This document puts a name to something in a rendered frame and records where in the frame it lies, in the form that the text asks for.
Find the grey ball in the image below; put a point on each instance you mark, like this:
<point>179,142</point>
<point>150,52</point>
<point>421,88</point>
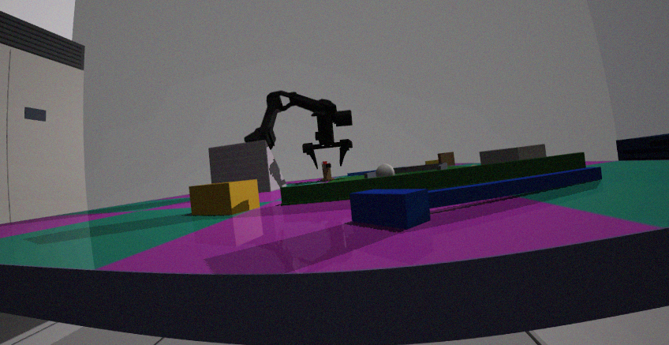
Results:
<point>384,170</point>

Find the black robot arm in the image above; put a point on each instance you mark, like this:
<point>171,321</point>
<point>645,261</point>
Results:
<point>325,111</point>

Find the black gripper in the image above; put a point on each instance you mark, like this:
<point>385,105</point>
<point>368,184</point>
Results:
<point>326,138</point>

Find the brown cube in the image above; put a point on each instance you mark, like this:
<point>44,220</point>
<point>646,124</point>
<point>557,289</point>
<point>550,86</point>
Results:
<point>446,157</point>

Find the brown rectangular block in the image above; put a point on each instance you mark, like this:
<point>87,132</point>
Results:
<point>226,198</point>

